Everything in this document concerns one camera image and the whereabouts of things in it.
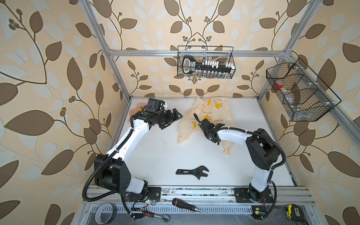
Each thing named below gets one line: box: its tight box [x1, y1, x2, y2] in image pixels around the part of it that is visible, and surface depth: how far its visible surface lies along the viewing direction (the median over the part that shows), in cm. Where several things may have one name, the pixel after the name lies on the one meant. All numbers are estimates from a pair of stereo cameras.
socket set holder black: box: [182, 55, 235, 78], surface depth 86 cm
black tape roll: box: [94, 202, 118, 225], surface depth 69 cm
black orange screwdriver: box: [171, 197, 202, 213], surface depth 71 cm
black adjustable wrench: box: [175, 165, 210, 180], surface depth 84 cm
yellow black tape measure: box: [285, 203, 306, 223], surface depth 68 cm
